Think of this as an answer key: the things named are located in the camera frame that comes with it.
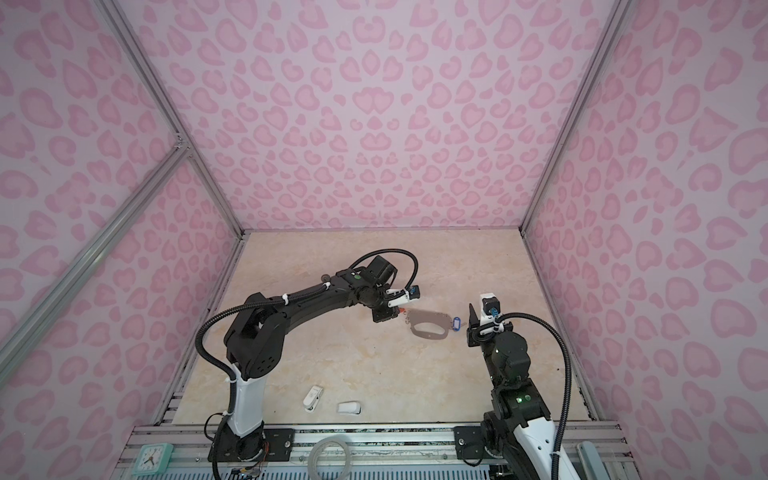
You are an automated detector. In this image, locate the small mint green clock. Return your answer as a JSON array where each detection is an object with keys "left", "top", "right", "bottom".
[{"left": 132, "top": 443, "right": 174, "bottom": 477}]

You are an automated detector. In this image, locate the white rounded plastic piece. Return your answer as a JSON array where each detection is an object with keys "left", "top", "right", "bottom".
[{"left": 337, "top": 401, "right": 362, "bottom": 415}]

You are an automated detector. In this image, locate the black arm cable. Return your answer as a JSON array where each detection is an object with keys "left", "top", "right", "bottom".
[
  {"left": 194, "top": 248, "right": 420, "bottom": 480},
  {"left": 488, "top": 311, "right": 574, "bottom": 480}
]

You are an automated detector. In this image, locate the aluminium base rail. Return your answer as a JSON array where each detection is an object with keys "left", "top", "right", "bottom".
[{"left": 110, "top": 421, "right": 640, "bottom": 479}]

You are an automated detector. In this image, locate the white clip device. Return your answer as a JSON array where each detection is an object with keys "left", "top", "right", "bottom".
[{"left": 302, "top": 385, "right": 325, "bottom": 413}]

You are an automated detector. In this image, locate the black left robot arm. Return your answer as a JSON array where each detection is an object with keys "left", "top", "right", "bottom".
[{"left": 194, "top": 248, "right": 420, "bottom": 468}]

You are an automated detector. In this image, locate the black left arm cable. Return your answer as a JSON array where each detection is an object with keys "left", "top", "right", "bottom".
[{"left": 194, "top": 248, "right": 420, "bottom": 480}]

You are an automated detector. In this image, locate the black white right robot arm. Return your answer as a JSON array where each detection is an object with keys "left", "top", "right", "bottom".
[{"left": 466, "top": 294, "right": 579, "bottom": 479}]

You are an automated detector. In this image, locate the mint green box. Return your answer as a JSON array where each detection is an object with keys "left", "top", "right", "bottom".
[{"left": 577, "top": 441, "right": 610, "bottom": 480}]

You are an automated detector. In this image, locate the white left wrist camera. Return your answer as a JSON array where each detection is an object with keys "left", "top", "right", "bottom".
[{"left": 385, "top": 285, "right": 421, "bottom": 308}]

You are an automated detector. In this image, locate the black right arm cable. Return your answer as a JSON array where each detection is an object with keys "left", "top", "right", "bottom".
[{"left": 488, "top": 311, "right": 574, "bottom": 480}]

